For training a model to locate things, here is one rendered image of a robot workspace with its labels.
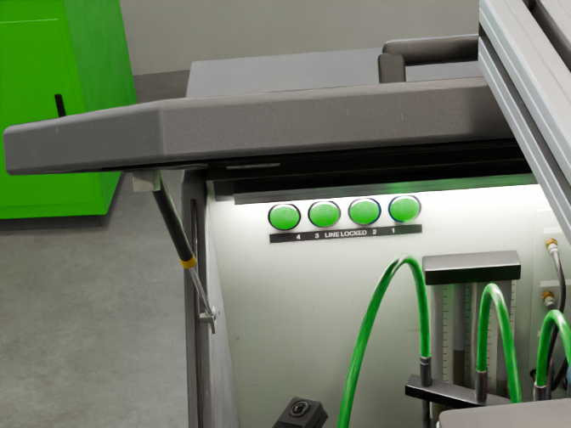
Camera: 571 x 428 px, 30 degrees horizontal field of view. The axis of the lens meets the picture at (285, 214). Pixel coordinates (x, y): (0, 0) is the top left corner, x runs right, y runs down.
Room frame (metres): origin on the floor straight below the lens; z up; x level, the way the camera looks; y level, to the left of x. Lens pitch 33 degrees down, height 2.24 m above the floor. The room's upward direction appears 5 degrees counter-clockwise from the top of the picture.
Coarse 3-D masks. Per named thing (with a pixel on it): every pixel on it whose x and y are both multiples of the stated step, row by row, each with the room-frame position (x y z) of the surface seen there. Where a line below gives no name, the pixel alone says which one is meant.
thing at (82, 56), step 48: (0, 0) 3.53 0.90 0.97; (48, 0) 3.51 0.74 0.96; (96, 0) 3.93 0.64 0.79; (0, 48) 3.53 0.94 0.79; (48, 48) 3.51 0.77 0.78; (96, 48) 3.80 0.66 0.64; (0, 96) 3.53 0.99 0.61; (48, 96) 3.51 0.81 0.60; (96, 96) 3.68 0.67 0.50; (0, 144) 3.54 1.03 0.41; (0, 192) 3.54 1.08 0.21; (48, 192) 3.52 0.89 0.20; (96, 192) 3.51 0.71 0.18
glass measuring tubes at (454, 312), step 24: (432, 264) 1.31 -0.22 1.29; (456, 264) 1.30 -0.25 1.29; (480, 264) 1.30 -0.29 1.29; (504, 264) 1.29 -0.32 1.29; (432, 288) 1.31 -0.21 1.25; (456, 288) 1.30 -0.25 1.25; (480, 288) 1.30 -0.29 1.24; (504, 288) 1.30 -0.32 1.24; (432, 312) 1.31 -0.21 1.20; (456, 312) 1.30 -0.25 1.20; (432, 336) 1.31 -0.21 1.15; (456, 336) 1.30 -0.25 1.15; (432, 360) 1.31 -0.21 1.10; (456, 360) 1.30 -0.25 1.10; (504, 360) 1.30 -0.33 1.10; (456, 384) 1.30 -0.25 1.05; (504, 384) 1.30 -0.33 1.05; (432, 408) 1.31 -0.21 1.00; (456, 408) 1.30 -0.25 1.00
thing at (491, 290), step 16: (496, 288) 1.12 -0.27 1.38; (496, 304) 1.08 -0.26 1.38; (480, 320) 1.20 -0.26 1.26; (480, 336) 1.20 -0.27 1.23; (512, 336) 1.03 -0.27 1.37; (480, 352) 1.21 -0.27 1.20; (512, 352) 1.00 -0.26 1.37; (480, 368) 1.21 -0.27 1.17; (512, 368) 0.99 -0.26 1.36; (480, 384) 1.20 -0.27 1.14; (512, 384) 0.97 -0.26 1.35; (480, 400) 1.20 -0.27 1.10; (512, 400) 0.96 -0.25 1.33
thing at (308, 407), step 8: (296, 400) 0.94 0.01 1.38; (304, 400) 0.93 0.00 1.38; (312, 400) 0.93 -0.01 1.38; (288, 408) 0.93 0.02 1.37; (296, 408) 0.92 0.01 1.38; (304, 408) 0.92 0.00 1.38; (312, 408) 0.92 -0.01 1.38; (320, 408) 0.92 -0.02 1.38; (280, 416) 0.93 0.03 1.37; (288, 416) 0.92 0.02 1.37; (296, 416) 0.91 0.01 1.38; (304, 416) 0.91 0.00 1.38; (312, 416) 0.91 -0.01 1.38; (320, 416) 0.92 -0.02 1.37; (328, 416) 0.93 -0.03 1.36; (280, 424) 0.91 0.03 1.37; (288, 424) 0.91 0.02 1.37; (296, 424) 0.90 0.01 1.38; (304, 424) 0.90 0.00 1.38; (312, 424) 0.90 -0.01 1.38; (320, 424) 0.91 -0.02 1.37
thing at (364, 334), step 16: (400, 256) 1.15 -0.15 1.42; (384, 272) 1.11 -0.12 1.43; (416, 272) 1.21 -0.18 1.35; (384, 288) 1.08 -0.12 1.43; (416, 288) 1.23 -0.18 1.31; (368, 304) 1.06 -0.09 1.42; (368, 320) 1.03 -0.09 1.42; (368, 336) 1.01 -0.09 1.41; (352, 368) 0.98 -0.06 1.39; (352, 384) 0.96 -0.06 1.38; (352, 400) 0.95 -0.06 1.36
